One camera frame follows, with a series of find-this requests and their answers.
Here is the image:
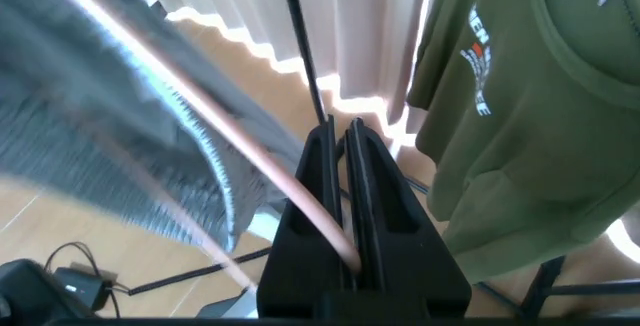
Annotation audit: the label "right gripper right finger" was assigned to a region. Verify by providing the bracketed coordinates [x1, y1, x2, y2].
[344, 117, 473, 318]

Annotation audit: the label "black clothes rack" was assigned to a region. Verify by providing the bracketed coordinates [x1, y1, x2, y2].
[273, 0, 640, 318]

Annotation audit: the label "pink clothes hanger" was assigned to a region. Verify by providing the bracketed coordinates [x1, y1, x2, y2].
[33, 0, 363, 293]

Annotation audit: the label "pale grey shorts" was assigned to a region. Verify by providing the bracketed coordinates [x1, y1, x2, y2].
[0, 0, 307, 255]

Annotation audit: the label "black power adapter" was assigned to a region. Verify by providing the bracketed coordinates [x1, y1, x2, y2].
[52, 264, 111, 312]

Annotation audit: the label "green shirt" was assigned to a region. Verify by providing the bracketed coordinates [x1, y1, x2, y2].
[405, 0, 640, 285]

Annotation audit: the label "black cable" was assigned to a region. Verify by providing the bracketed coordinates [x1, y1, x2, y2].
[126, 245, 274, 298]

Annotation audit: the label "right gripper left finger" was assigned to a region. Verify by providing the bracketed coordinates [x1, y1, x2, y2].
[256, 114, 352, 318]

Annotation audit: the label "beige curtain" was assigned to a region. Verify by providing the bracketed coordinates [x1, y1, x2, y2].
[108, 0, 447, 126]

